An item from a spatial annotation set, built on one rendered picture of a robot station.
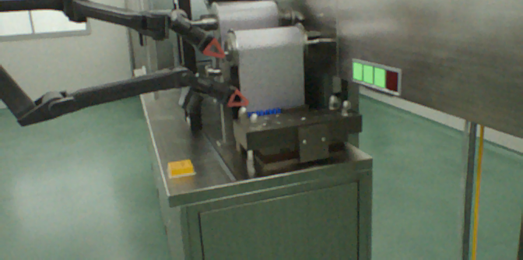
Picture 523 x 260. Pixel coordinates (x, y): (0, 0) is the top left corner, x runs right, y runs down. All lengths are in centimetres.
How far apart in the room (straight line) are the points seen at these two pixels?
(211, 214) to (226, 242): 11
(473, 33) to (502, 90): 13
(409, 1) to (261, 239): 81
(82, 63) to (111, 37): 58
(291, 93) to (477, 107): 73
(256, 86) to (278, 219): 46
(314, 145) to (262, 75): 31
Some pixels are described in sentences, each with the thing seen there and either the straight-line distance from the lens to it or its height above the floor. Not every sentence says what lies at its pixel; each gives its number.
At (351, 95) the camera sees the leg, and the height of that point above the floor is 101.
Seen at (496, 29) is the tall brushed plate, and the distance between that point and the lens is 96.
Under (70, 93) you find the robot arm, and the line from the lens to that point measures 132.
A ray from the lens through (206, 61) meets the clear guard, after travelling 251.
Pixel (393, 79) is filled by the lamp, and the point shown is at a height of 119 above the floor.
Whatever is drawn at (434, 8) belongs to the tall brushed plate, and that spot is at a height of 138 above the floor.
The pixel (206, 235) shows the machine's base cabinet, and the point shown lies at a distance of 135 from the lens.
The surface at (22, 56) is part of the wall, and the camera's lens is 713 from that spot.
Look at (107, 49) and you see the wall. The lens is 700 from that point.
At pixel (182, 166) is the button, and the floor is 92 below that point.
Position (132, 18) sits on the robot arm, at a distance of 148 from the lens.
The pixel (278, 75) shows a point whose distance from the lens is 152.
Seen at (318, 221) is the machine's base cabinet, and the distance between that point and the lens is 146.
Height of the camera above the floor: 143
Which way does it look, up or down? 15 degrees down
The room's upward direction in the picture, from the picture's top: 3 degrees counter-clockwise
